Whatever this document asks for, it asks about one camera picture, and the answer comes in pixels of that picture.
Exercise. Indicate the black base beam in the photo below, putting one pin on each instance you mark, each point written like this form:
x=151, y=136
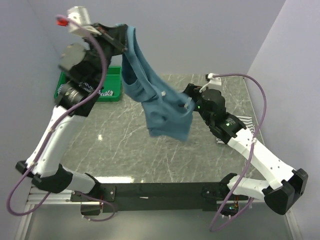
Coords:
x=123, y=197

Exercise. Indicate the teal tank top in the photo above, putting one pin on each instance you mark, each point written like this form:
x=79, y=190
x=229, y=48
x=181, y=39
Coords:
x=167, y=111

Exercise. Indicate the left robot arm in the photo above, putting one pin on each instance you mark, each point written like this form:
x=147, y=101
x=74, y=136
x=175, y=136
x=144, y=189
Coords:
x=72, y=106

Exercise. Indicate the green plastic bin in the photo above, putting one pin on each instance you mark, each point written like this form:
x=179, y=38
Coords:
x=113, y=81

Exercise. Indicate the navy white striped tank top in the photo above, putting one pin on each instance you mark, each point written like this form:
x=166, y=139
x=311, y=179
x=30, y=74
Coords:
x=103, y=94

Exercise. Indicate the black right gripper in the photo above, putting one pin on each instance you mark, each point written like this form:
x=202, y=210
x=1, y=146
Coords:
x=192, y=91

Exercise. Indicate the aluminium rail frame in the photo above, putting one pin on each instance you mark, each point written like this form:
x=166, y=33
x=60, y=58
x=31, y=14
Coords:
x=231, y=207

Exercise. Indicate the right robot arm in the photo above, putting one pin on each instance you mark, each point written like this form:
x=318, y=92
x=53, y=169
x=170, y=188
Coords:
x=282, y=185

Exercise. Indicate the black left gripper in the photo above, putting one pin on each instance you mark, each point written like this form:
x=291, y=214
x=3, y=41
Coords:
x=117, y=36

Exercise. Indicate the black white striped tank top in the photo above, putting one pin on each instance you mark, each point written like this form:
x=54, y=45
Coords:
x=248, y=121

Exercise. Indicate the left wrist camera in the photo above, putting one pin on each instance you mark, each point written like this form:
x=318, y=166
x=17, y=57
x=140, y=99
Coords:
x=78, y=22

